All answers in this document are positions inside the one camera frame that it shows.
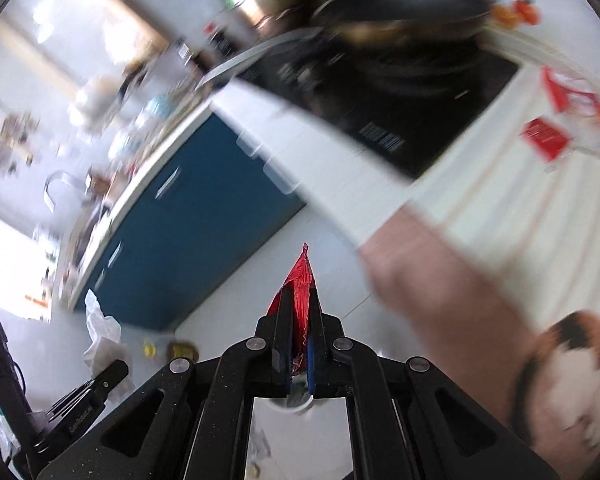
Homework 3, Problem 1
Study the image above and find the red and clear snack packet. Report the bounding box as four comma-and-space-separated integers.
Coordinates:
521, 119, 574, 162

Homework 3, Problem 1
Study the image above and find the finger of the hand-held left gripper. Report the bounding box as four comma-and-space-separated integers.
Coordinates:
45, 360, 130, 419

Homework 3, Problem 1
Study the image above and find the yellow crumpled wrapper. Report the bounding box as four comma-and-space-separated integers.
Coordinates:
167, 342, 199, 361

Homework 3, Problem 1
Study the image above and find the chrome faucet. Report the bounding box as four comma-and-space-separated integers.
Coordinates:
45, 170, 89, 211

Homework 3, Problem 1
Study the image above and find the black frying pan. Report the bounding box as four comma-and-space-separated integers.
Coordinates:
200, 0, 497, 87

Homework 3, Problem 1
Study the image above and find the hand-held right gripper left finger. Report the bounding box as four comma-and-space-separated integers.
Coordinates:
35, 285, 296, 480

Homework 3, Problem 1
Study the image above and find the black glass gas stove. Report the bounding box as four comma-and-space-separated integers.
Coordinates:
240, 35, 524, 179

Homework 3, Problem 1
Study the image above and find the wooden cutting board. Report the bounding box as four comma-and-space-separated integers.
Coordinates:
92, 0, 176, 56

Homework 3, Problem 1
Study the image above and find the small red foil packet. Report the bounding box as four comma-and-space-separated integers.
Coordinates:
267, 242, 316, 377

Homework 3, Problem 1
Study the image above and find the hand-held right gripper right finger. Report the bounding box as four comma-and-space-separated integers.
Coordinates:
307, 285, 564, 480

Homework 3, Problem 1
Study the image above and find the red and white food bag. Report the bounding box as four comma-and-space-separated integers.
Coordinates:
542, 66, 600, 131

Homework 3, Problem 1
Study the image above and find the black metal stand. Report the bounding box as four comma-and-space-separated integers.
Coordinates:
0, 305, 31, 477

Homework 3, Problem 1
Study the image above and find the white plastic bag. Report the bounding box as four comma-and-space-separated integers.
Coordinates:
82, 289, 134, 376

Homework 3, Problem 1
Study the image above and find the metal dish rack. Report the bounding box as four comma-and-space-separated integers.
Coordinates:
67, 55, 206, 161

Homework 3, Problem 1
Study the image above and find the blue kitchen cabinet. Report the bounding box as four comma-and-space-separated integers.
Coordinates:
72, 112, 306, 331

